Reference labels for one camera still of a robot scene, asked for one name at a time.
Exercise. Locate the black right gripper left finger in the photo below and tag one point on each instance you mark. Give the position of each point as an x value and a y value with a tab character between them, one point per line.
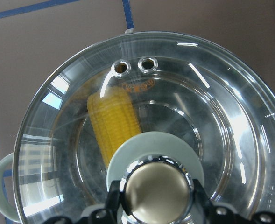
103	213

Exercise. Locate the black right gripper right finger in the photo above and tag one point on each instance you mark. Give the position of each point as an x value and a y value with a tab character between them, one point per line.
204	211

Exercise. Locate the yellow corn cob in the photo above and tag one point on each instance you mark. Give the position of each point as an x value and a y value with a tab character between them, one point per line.
113	119

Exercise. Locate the glass pot lid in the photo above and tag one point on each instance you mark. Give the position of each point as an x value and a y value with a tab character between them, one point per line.
178	84

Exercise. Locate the pale green electric pot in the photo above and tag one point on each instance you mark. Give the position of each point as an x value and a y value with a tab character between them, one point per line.
156	184

